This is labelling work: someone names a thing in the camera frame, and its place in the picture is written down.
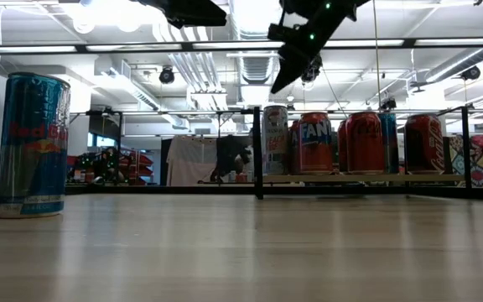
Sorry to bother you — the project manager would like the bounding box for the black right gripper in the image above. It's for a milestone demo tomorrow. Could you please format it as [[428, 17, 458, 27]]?
[[267, 14, 347, 96]]

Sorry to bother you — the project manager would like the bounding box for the white Celsius can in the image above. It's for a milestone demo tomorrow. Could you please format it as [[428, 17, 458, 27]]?
[[261, 104, 289, 176]]

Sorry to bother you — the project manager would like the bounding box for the red Fanta strawberry can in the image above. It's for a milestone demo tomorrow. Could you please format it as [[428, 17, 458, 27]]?
[[297, 112, 335, 175]]

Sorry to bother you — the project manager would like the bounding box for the blue silver Red Bull can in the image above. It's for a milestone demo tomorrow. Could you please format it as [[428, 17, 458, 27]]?
[[0, 71, 71, 220], [378, 112, 400, 174]]

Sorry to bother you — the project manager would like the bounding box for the red Coca-Cola can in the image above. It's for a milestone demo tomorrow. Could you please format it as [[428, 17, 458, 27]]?
[[403, 112, 446, 175]]

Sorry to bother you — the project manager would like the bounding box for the black ceiling spotlight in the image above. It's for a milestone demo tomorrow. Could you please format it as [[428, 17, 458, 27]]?
[[460, 65, 482, 81], [158, 66, 176, 86]]

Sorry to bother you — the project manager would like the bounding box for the white cloth cover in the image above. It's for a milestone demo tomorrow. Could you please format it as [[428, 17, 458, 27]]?
[[165, 136, 220, 187]]

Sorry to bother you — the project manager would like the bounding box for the black monitor on stand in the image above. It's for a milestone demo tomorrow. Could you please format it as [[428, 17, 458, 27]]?
[[68, 107, 124, 139]]

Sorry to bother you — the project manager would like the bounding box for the red parts rack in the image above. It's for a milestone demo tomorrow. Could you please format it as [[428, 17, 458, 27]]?
[[119, 148, 154, 185]]

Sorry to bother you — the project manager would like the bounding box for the person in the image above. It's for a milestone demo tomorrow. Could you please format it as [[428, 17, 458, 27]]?
[[98, 147, 121, 185]]

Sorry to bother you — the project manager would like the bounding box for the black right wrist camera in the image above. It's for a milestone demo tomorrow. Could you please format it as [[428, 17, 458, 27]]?
[[300, 54, 325, 84]]

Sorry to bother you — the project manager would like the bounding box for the overhead frame beam with lights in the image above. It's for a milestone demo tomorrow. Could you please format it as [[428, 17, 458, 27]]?
[[0, 38, 483, 55]]

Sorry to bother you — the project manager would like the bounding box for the black aluminium table frame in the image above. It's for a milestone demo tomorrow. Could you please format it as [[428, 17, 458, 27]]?
[[0, 183, 483, 202]]

